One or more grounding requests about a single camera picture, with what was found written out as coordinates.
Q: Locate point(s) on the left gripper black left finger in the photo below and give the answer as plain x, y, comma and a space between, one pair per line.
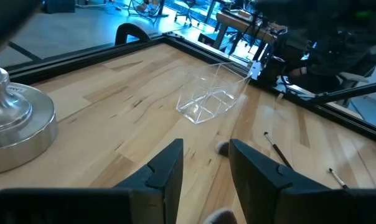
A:
157, 186

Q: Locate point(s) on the black chair back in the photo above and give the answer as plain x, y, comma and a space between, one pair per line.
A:
125, 29

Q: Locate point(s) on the black powder brush brown bristles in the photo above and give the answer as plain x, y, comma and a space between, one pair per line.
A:
223, 148

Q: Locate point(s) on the black table edge frame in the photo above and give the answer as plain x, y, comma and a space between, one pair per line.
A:
82, 57

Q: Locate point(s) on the black brush round fluffy head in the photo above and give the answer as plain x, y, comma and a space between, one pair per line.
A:
220, 217

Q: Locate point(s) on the black frame strut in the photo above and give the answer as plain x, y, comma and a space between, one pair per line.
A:
346, 91

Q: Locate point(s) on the silver table lamp white shade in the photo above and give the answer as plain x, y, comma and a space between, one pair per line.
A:
20, 124

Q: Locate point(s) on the long thin black makeup brush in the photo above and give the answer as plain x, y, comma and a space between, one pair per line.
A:
338, 178

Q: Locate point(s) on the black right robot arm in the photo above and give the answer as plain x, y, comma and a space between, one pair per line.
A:
331, 12

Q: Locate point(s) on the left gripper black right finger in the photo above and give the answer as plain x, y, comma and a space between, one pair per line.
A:
269, 193

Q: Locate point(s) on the small thin black makeup brush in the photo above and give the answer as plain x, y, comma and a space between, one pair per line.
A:
276, 149

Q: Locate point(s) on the wooden background desk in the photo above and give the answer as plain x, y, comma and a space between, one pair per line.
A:
237, 23

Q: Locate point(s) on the clear acrylic organizer box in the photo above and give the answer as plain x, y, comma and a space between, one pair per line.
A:
206, 105

